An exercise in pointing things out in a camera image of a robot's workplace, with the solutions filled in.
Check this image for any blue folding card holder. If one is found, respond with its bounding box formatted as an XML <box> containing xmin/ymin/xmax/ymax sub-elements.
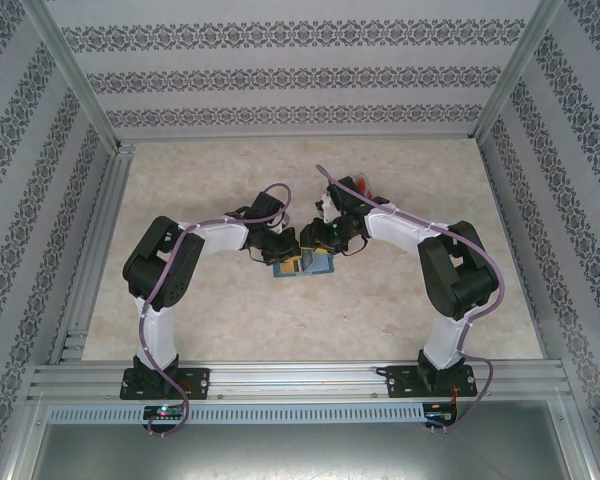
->
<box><xmin>270</xmin><ymin>253</ymin><xmax>338</xmax><ymax>280</ymax></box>

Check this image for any grey metal panel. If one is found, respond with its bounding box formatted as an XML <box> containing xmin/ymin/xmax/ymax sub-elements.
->
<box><xmin>29</xmin><ymin>423</ymin><xmax>572</xmax><ymax>480</ymax></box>

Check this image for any left controller circuit board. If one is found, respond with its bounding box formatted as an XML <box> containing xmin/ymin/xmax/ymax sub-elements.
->
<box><xmin>142</xmin><ymin>403</ymin><xmax>187</xmax><ymax>421</ymax></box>

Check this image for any controller circuit board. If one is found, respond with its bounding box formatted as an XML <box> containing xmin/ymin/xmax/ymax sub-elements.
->
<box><xmin>424</xmin><ymin>409</ymin><xmax>459</xmax><ymax>426</ymax></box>
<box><xmin>142</xmin><ymin>403</ymin><xmax>187</xmax><ymax>421</ymax></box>

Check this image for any right controller circuit board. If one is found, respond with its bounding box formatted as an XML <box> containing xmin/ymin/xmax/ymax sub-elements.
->
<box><xmin>424</xmin><ymin>409</ymin><xmax>459</xmax><ymax>426</ymax></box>

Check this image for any thin black right gripper wire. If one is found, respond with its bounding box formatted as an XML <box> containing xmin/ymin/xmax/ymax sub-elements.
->
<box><xmin>338</xmin><ymin>233</ymin><xmax>370</xmax><ymax>260</ymax></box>

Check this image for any aluminium back frame bar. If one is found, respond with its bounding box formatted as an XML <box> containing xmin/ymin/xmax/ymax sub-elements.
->
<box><xmin>115</xmin><ymin>130</ymin><xmax>480</xmax><ymax>144</ymax></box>

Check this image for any aluminium mounting rail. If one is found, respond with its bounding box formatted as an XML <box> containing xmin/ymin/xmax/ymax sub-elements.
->
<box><xmin>27</xmin><ymin>360</ymin><xmax>567</xmax><ymax>402</ymax></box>

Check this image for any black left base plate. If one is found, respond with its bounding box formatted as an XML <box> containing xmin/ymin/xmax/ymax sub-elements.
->
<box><xmin>121</xmin><ymin>367</ymin><xmax>212</xmax><ymax>402</ymax></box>

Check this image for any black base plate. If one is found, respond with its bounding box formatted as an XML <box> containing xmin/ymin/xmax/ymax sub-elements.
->
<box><xmin>385</xmin><ymin>363</ymin><xmax>477</xmax><ymax>400</ymax></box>
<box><xmin>121</xmin><ymin>367</ymin><xmax>212</xmax><ymax>402</ymax></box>

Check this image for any grey slotted cable duct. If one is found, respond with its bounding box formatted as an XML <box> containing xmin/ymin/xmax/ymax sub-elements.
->
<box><xmin>47</xmin><ymin>402</ymin><xmax>427</xmax><ymax>426</ymax></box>

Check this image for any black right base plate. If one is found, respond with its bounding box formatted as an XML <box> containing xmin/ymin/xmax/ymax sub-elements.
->
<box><xmin>385</xmin><ymin>363</ymin><xmax>477</xmax><ymax>400</ymax></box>

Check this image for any aluminium side table rail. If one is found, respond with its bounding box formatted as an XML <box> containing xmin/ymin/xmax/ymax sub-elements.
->
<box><xmin>49</xmin><ymin>142</ymin><xmax>139</xmax><ymax>364</ymax></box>

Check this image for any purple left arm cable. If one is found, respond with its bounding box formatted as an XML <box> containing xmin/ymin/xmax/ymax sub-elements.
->
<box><xmin>138</xmin><ymin>182</ymin><xmax>295</xmax><ymax>435</ymax></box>

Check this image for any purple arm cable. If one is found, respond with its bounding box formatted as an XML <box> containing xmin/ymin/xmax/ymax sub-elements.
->
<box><xmin>315</xmin><ymin>164</ymin><xmax>508</xmax><ymax>431</ymax></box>
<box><xmin>138</xmin><ymin>182</ymin><xmax>295</xmax><ymax>435</ymax></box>

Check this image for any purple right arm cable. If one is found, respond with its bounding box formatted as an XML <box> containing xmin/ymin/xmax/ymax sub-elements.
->
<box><xmin>315</xmin><ymin>164</ymin><xmax>508</xmax><ymax>431</ymax></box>

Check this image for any short aluminium frame post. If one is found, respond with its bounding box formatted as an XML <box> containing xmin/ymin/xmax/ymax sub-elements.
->
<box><xmin>0</xmin><ymin>392</ymin><xmax>52</xmax><ymax>480</ymax></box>
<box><xmin>549</xmin><ymin>399</ymin><xmax>600</xmax><ymax>480</ymax></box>

